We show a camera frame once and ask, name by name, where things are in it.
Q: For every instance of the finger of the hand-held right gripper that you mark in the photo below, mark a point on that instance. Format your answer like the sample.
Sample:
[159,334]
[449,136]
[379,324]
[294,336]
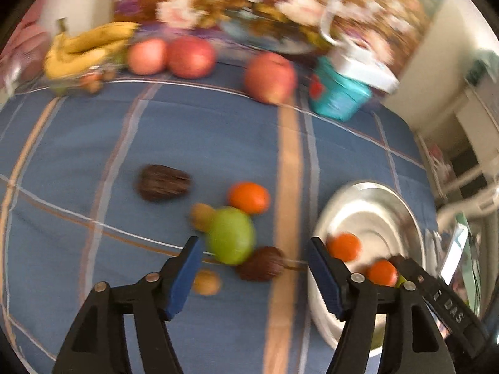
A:
[448,309]

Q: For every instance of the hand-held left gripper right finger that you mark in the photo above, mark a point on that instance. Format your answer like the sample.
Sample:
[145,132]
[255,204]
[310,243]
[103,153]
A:
[326,282]

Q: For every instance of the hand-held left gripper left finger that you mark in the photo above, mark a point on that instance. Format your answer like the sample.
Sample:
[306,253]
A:
[186,278]

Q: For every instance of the orange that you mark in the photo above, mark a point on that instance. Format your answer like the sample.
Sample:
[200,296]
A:
[249,198]
[344,247]
[382,273]

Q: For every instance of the green apple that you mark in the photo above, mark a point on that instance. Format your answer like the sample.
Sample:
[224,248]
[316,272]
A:
[230,235]

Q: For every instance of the steel bowl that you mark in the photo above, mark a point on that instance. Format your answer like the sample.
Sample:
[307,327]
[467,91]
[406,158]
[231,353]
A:
[374,210]

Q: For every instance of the brown kiwi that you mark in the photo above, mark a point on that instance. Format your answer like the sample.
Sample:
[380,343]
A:
[201,216]
[207,282]

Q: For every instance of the dark brown avocado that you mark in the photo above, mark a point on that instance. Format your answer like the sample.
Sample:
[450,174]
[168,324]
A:
[163,183]
[262,265]

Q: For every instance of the white curved tube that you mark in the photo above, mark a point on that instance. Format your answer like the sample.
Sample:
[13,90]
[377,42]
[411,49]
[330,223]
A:
[464,202]

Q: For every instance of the blue plaid bed sheet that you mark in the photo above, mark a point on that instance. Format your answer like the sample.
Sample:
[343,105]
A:
[85,156]

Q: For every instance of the teal plastic container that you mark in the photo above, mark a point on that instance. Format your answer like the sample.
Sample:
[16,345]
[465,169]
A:
[337,97]

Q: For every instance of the white cabinet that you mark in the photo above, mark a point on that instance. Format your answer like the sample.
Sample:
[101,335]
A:
[467,124]

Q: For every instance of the red apple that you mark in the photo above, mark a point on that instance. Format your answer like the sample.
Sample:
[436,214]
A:
[147,56]
[191,57]
[270,78]

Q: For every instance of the white plastic lid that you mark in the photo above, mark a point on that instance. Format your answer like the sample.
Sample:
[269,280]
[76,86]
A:
[366,68]

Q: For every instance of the glass fruit dish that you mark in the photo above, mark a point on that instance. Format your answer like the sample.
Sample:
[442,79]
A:
[70,85]

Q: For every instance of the bunch of yellow bananas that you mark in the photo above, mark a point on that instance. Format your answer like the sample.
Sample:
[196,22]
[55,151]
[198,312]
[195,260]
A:
[78,52]

